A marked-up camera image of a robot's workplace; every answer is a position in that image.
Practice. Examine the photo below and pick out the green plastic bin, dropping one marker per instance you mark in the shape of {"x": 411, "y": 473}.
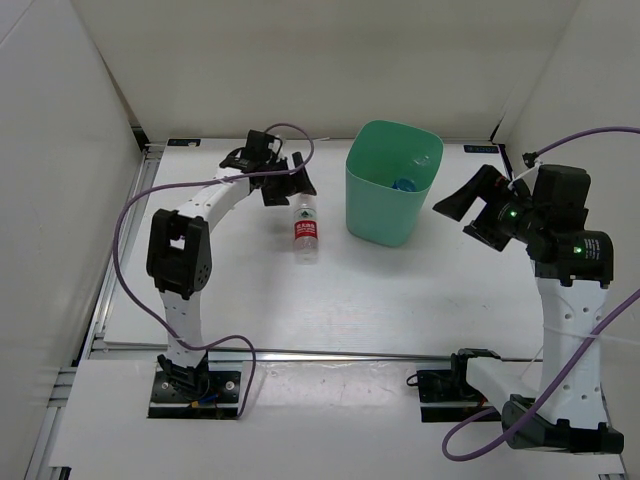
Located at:
{"x": 390, "y": 169}

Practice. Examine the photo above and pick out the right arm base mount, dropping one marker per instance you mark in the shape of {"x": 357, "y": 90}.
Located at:
{"x": 444, "y": 394}

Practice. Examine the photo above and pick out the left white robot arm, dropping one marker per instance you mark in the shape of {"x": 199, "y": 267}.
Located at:
{"x": 179, "y": 258}

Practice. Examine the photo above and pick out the blue label plastic bottle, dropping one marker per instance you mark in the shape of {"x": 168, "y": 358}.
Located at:
{"x": 414, "y": 175}

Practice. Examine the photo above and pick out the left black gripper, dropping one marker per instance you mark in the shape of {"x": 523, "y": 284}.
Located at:
{"x": 292, "y": 185}

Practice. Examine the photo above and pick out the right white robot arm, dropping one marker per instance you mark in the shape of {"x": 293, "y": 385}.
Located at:
{"x": 573, "y": 269}

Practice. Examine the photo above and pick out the red label plastic bottle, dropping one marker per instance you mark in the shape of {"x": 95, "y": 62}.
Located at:
{"x": 305, "y": 229}

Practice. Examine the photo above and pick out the aluminium rail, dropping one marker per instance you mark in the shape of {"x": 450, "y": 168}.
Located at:
{"x": 103, "y": 351}

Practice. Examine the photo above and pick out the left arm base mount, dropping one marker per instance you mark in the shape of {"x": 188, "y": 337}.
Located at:
{"x": 197, "y": 393}

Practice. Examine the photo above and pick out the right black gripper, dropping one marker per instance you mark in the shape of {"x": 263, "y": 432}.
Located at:
{"x": 481, "y": 185}

